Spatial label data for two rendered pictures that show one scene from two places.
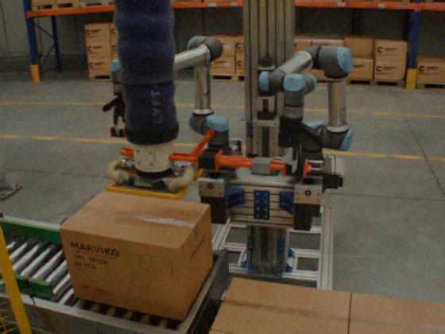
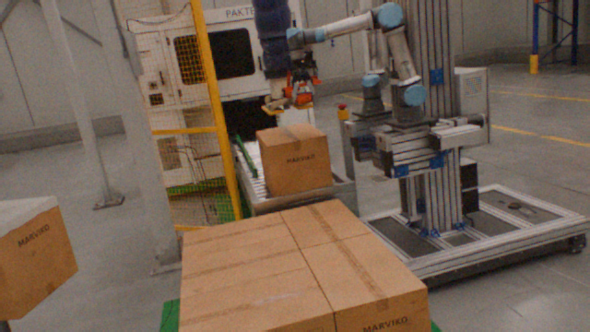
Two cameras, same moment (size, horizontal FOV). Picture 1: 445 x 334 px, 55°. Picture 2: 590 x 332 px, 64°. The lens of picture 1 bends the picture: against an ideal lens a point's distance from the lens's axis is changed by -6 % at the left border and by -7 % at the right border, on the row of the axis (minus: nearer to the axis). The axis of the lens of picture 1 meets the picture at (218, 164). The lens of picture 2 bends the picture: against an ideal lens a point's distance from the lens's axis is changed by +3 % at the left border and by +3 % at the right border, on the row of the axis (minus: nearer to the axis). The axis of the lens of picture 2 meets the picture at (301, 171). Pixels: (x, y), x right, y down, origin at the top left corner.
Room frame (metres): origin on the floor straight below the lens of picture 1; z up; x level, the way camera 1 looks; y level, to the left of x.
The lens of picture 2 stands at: (0.37, -2.45, 1.58)
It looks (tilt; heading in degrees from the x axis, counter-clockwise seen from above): 16 degrees down; 62
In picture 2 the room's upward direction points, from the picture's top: 9 degrees counter-clockwise
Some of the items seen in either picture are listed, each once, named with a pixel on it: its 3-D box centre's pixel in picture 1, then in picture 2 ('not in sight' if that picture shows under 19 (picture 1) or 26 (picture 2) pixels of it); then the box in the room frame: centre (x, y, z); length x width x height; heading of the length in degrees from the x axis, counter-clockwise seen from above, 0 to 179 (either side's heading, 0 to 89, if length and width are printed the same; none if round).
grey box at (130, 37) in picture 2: not in sight; (135, 53); (1.08, 1.07, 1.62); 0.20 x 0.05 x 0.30; 73
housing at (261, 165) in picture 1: (261, 165); not in sight; (1.64, -0.17, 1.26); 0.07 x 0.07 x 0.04; 72
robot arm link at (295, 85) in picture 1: (294, 90); (295, 39); (1.61, -0.29, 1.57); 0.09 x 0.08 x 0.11; 148
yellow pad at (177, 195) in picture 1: (146, 185); (272, 107); (1.70, 0.30, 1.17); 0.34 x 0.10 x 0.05; 72
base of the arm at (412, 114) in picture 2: (311, 154); (409, 111); (2.17, -0.48, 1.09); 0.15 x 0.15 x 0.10
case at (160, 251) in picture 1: (140, 251); (292, 160); (1.84, 0.39, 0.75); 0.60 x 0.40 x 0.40; 72
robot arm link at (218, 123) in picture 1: (217, 129); (371, 85); (2.30, 0.00, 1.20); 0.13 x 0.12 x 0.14; 35
